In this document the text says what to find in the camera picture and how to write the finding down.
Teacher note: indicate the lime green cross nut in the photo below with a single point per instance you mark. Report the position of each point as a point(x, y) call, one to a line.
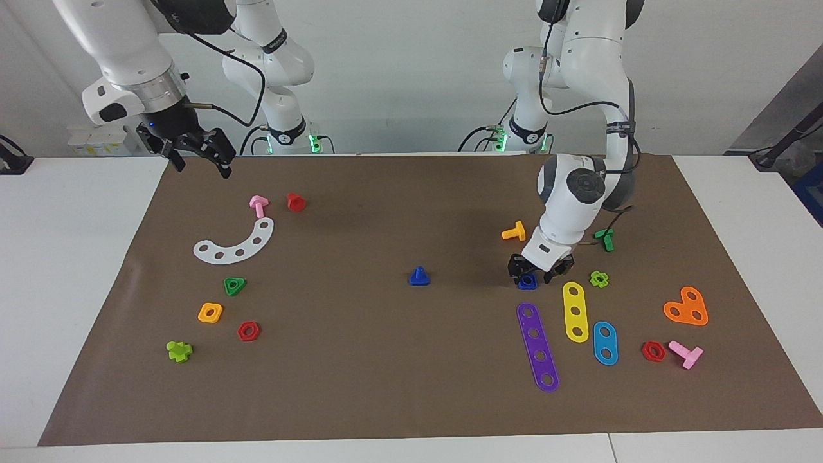
point(593, 280)

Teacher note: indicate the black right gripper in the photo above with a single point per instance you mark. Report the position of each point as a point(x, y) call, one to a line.
point(173, 132)

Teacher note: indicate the red hexagon plastic nut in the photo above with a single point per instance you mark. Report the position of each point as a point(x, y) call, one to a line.
point(645, 352)
point(240, 332)

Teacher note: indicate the purple four-hole plastic plate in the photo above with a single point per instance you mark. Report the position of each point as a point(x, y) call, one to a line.
point(537, 345)

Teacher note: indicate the red hexagon plastic screw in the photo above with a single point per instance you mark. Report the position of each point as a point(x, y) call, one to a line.
point(296, 204)

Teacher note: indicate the orange plastic screw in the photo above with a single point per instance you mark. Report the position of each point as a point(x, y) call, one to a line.
point(514, 233)

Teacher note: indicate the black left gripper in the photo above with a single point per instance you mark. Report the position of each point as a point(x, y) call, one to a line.
point(540, 270)

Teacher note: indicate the orange square plastic nut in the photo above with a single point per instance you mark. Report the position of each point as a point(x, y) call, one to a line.
point(202, 316)

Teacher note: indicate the green triangle plastic nut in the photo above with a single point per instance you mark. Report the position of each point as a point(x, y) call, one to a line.
point(241, 283)

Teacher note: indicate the lime green cross screw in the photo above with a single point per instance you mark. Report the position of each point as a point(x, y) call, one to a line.
point(179, 352)

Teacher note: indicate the white curved five-hole plate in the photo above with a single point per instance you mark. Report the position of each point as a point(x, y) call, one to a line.
point(247, 247)

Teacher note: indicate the white box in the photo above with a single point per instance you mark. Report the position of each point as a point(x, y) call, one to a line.
point(96, 138)

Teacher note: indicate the yellow three-hole plastic plate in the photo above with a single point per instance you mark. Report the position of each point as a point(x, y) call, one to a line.
point(574, 301)

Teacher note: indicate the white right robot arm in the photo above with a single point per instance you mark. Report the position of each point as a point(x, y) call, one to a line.
point(116, 38)

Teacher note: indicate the black stand pole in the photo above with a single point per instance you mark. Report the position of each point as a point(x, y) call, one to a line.
point(787, 138)

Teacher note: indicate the dark blue square nut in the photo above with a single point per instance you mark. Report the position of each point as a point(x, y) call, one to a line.
point(522, 286)

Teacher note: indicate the green plastic screw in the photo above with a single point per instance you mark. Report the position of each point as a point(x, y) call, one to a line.
point(607, 243)

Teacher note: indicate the blue crate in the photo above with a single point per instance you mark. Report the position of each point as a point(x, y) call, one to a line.
point(811, 193)

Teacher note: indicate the orange three-hole angled plate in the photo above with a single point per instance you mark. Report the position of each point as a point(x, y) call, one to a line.
point(685, 307)

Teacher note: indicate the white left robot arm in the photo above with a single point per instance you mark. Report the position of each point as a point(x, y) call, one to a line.
point(578, 186)

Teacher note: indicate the blue two-hole plastic plate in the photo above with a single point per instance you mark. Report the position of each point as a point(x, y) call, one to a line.
point(605, 343)

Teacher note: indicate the brown table mat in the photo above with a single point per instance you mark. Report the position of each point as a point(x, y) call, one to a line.
point(386, 373)

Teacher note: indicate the black table clamp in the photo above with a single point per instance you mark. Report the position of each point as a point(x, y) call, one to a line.
point(13, 162)

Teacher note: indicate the dark blue triangle screw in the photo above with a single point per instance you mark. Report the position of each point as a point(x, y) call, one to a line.
point(419, 278)

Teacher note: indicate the pink plastic screw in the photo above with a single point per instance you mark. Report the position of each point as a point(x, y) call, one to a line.
point(685, 352)
point(259, 207)

